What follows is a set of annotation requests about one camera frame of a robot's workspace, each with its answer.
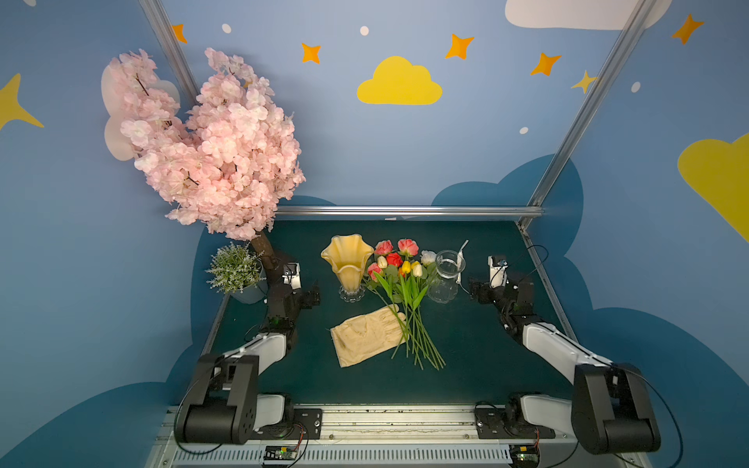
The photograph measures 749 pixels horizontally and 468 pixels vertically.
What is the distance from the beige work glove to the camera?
88 centimetres

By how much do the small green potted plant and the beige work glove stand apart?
284mm

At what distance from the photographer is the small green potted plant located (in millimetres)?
859
